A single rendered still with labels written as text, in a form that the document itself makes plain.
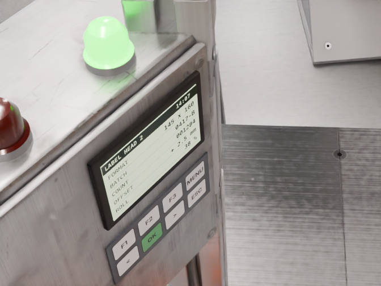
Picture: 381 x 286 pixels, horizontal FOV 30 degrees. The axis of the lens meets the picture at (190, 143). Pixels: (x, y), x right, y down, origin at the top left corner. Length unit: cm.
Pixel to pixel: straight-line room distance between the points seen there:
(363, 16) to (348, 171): 31
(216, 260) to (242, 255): 50
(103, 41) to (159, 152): 7
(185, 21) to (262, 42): 98
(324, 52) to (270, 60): 10
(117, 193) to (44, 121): 6
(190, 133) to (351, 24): 94
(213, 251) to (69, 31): 22
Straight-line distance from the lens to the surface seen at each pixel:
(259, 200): 110
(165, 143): 38
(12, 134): 33
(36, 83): 36
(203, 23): 37
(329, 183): 113
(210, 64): 40
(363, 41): 132
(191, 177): 43
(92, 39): 35
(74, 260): 38
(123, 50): 35
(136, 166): 37
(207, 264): 55
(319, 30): 131
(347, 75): 130
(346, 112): 124
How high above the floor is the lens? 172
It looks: 49 degrees down
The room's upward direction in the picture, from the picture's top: 5 degrees counter-clockwise
